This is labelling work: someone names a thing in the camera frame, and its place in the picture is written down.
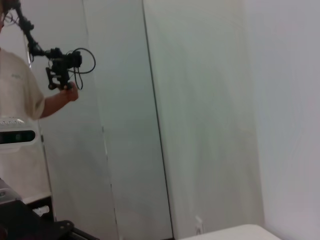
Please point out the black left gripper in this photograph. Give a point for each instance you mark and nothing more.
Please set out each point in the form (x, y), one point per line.
(30, 225)

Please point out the person's bare forearm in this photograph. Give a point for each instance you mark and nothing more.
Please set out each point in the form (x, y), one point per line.
(51, 107)

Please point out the person's hand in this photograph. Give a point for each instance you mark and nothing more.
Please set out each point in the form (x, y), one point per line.
(71, 95)

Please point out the person in beige shirt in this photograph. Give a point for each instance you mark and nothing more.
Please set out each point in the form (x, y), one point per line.
(17, 87)

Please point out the white robot head camera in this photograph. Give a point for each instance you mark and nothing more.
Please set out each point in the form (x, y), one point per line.
(17, 137)

